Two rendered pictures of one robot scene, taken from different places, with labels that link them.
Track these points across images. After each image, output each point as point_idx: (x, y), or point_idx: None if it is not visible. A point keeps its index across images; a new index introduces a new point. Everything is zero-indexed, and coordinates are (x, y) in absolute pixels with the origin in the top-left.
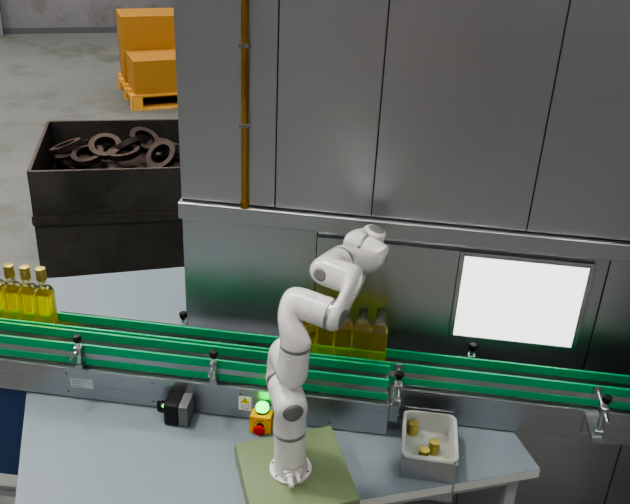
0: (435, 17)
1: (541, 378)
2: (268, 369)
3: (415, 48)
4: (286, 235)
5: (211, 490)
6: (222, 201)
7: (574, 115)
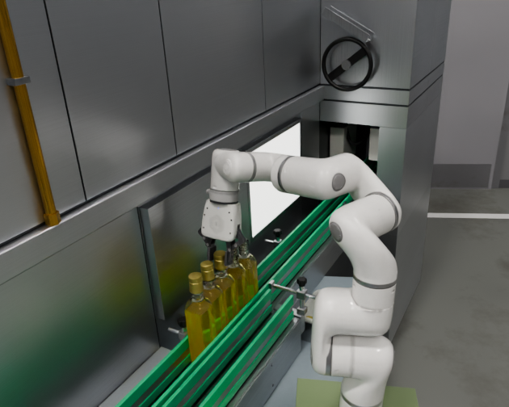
0: None
1: (309, 225)
2: (324, 348)
3: None
4: (108, 232)
5: None
6: (14, 235)
7: None
